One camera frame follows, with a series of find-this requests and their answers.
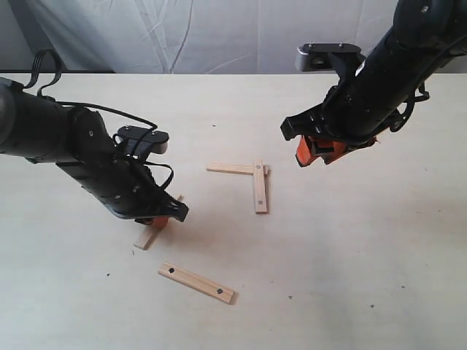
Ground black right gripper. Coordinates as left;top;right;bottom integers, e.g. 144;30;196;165
281;54;412;167

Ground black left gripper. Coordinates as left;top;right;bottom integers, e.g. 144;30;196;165
56;152;189;230

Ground plain wood strip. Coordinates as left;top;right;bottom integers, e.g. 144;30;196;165
133;194;185;252
206;163;254;175

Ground wood strip holes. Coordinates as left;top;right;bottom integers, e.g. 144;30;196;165
158;262;236;305
252;159;269;214

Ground wood strip holes bottom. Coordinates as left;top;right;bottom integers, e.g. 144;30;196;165
158;262;236;305

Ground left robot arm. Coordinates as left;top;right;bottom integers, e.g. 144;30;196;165
1;78;189;225

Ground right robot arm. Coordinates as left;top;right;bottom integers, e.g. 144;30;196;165
281;1;466;167

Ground plain wood strip top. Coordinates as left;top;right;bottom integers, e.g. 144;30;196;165
206;163;254;175

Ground white backdrop cloth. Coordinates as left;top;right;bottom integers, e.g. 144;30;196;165
1;1;396;74

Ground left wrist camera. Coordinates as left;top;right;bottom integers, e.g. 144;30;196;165
115;125;169;159

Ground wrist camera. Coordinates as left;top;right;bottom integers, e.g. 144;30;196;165
115;125;169;159
295;42;366;72

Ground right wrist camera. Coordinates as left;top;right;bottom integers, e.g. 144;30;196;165
295;42;366;72

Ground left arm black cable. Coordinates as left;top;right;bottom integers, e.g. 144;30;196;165
23;49;174;190

